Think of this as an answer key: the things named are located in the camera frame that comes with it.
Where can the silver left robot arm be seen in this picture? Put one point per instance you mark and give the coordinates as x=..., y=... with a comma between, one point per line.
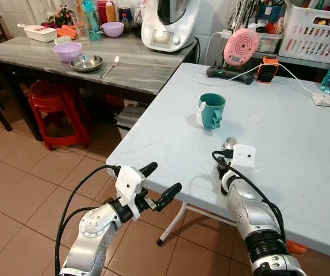
x=93, y=230

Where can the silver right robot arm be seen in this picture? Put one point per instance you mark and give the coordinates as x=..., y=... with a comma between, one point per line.
x=251, y=213

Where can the grey box under table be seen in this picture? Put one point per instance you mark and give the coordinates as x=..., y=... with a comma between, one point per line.
x=130, y=118

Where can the light blue folding table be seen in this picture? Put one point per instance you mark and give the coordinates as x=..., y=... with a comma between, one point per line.
x=280, y=155

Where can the black device with green light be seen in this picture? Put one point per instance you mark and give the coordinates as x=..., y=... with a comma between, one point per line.
x=229, y=73

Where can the grey marble pattern table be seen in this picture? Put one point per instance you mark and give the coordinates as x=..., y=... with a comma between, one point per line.
x=136, y=69

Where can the orange item under table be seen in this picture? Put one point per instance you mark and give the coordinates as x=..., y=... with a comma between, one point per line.
x=296, y=247

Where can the red plastic stools stack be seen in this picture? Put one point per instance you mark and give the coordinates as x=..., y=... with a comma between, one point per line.
x=58, y=109

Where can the orange black handheld device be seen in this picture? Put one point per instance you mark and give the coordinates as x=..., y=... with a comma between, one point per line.
x=267, y=70

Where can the steel bowl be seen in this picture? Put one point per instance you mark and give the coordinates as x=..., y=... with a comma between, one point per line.
x=86, y=63

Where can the pink round fan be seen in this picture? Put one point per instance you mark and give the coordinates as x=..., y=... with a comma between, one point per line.
x=241, y=47

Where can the white kitchen blender appliance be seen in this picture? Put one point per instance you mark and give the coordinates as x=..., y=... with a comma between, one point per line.
x=165, y=34

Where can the clear plastic storage tub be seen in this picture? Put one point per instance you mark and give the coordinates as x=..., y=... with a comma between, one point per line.
x=269, y=42

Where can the large purple bowl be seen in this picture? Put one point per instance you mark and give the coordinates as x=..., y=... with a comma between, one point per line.
x=67, y=53

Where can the small purple bowl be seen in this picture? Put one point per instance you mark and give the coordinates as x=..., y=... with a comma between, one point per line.
x=112, y=30

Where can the clear drinking glass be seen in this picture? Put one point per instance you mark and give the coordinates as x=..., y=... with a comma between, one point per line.
x=83, y=33

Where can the white plastic lattice basket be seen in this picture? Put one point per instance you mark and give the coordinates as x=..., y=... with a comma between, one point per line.
x=311, y=37

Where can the teal plastic bottle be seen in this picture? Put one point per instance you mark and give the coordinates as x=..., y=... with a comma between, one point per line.
x=92, y=20

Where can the cluttered utensil rack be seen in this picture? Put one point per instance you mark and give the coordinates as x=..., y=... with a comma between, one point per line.
x=257, y=14

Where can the orange carrots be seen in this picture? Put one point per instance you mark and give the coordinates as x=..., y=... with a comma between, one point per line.
x=66, y=31

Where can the red sauce bottles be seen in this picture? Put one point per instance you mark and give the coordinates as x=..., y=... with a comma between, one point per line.
x=105, y=10

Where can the small flower bouquet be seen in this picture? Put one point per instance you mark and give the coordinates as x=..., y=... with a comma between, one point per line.
x=64, y=16

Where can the white rectangular food container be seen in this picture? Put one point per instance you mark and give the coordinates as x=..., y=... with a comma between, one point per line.
x=38, y=33

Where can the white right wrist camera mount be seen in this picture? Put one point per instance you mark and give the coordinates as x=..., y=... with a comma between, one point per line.
x=244, y=158

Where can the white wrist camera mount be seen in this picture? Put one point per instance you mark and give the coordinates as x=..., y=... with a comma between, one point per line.
x=129, y=184
x=244, y=158

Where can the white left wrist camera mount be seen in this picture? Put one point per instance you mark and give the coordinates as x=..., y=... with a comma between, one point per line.
x=129, y=184

